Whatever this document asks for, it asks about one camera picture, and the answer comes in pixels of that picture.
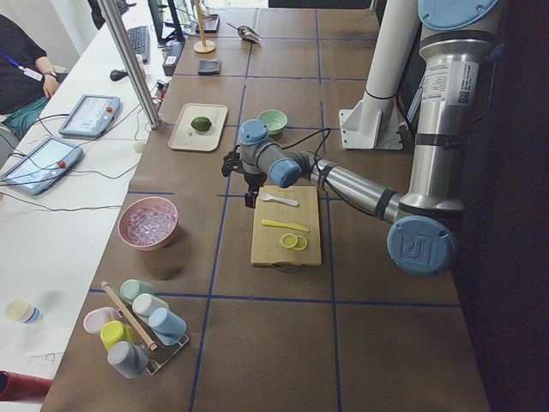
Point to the light green bowl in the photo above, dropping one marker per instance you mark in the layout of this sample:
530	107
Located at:
275	120

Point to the bamboo cutting board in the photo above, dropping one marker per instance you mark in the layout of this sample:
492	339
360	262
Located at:
266	249

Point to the lemon slice upper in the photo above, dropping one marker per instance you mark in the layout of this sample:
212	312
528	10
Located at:
289	240

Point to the green cup on rack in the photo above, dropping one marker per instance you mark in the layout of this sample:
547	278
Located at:
132	288

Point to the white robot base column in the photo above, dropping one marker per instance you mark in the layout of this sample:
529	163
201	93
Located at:
373	122

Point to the lemon slice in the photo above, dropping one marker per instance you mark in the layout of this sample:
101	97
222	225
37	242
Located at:
301	244
289	240

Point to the black computer mouse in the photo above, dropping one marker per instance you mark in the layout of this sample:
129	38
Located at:
117	75

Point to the yellow plastic knife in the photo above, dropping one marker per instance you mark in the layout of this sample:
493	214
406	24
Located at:
289	225

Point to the red object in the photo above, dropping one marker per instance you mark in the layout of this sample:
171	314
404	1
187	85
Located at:
22	388

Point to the teach pendant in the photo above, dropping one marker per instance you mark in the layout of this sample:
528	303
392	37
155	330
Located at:
37	171
91	116

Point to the lemon slice lower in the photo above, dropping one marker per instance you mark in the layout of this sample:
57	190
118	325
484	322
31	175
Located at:
301	244

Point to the green lime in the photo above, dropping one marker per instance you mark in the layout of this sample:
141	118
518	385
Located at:
201	124

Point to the cup rack with wooden rod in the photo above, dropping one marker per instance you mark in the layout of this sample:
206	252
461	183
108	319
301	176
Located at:
158	353

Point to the clear ice cubes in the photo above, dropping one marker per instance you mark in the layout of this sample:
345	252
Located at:
148	226

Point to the pink bowl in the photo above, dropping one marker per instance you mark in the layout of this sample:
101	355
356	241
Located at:
146	202

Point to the teach pendant near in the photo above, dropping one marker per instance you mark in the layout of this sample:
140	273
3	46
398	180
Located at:
37	171

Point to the wooden mug tree stand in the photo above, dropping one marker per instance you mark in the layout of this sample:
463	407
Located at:
204	45

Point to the white rabbit tray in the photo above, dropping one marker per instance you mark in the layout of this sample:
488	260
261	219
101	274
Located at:
183	137

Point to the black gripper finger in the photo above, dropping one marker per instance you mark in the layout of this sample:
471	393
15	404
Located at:
250	199

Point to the black box with label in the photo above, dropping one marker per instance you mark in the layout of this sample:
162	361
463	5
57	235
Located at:
171	54

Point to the aluminium frame post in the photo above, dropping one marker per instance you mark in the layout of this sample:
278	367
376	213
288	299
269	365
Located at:
116	27

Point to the metal scoop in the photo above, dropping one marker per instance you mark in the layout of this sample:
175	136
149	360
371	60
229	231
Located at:
246	33

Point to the teach pendant far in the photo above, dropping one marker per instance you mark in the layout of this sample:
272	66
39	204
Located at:
91	116

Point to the black keyboard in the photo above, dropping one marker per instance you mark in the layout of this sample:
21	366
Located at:
139	39

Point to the paper cup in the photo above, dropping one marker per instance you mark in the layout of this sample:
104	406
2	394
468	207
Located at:
23	312

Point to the grey cup on rack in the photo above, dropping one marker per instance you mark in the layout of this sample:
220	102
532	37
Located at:
128	359

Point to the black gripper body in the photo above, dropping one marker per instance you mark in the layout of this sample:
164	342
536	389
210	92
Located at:
252	179

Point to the seated person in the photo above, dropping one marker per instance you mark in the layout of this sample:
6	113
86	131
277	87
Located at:
28	79

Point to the pink cup on rack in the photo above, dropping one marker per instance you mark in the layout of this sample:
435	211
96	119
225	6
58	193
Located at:
95	320

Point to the blue cup on rack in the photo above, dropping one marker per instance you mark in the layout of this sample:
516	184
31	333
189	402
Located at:
167	326

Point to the white plastic spoon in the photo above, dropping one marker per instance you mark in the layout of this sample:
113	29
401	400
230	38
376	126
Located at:
267	197

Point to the yellow cup on rack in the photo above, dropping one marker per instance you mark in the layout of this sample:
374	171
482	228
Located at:
116	331

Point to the white cup on rack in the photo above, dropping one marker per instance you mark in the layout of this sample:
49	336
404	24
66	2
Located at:
145	304

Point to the grey folded cloth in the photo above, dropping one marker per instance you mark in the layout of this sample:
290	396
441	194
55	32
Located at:
209	67

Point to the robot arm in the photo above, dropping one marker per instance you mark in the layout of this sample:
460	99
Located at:
454	38

